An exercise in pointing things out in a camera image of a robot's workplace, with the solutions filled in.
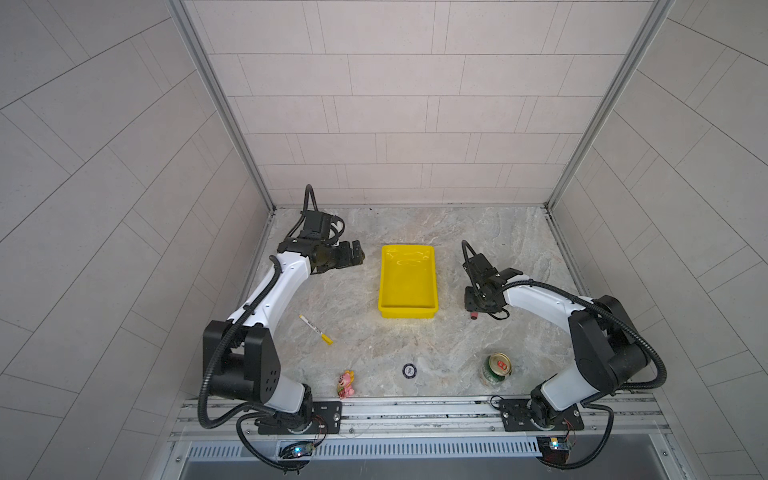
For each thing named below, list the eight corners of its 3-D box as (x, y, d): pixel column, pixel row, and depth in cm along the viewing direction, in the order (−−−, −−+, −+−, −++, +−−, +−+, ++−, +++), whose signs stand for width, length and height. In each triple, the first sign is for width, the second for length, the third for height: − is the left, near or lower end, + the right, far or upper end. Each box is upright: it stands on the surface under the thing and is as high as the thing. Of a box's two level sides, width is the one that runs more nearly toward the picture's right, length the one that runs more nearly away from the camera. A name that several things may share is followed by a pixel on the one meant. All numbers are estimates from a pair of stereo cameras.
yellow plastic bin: (379, 318, 90) (378, 309, 85) (382, 252, 105) (381, 241, 100) (437, 318, 90) (439, 309, 85) (431, 252, 105) (433, 241, 100)
